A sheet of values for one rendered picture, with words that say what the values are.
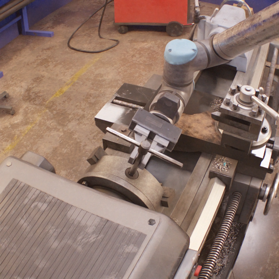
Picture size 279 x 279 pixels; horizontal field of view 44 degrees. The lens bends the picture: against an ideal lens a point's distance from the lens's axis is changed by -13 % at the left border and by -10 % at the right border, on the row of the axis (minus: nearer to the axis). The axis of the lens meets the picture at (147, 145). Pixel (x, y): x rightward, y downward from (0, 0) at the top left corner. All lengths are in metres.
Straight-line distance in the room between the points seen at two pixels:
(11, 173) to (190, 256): 0.45
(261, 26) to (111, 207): 0.55
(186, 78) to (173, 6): 3.21
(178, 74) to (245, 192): 0.71
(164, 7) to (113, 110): 2.66
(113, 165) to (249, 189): 0.73
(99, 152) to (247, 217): 0.87
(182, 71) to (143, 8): 3.25
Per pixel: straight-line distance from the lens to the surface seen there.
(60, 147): 2.89
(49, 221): 0.75
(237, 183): 1.56
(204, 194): 1.43
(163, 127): 1.01
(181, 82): 1.07
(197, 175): 1.50
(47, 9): 5.43
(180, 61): 1.02
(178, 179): 1.63
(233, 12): 2.17
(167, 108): 1.01
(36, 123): 3.18
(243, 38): 0.97
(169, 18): 4.31
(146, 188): 0.99
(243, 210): 1.68
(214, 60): 1.10
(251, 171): 1.56
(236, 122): 1.36
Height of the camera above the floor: 1.94
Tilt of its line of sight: 43 degrees down
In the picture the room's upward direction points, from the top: straight up
